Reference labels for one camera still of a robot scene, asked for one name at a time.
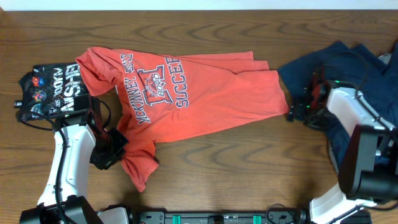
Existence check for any red soccer t-shirt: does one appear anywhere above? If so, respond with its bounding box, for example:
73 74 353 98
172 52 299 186
76 47 288 192

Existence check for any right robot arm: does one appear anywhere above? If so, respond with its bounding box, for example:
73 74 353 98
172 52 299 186
300 67 397 223

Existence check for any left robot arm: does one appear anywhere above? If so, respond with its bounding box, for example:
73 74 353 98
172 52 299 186
18 94 131 224

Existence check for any navy blue shirt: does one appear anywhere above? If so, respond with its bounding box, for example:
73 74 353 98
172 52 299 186
277 41 397 169

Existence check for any folded black printed shirt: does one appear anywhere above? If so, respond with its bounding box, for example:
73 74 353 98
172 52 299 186
16 62 90 122

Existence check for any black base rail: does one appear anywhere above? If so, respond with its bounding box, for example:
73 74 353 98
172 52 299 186
96 203 373 224

